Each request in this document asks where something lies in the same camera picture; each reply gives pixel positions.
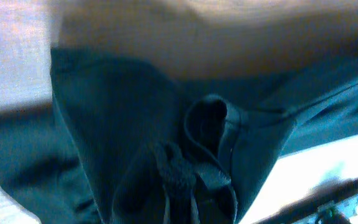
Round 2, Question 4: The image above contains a black t-shirt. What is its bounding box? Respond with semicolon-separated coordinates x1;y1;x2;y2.
0;48;358;223

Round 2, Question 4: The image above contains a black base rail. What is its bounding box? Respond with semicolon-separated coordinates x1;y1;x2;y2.
257;178;358;224

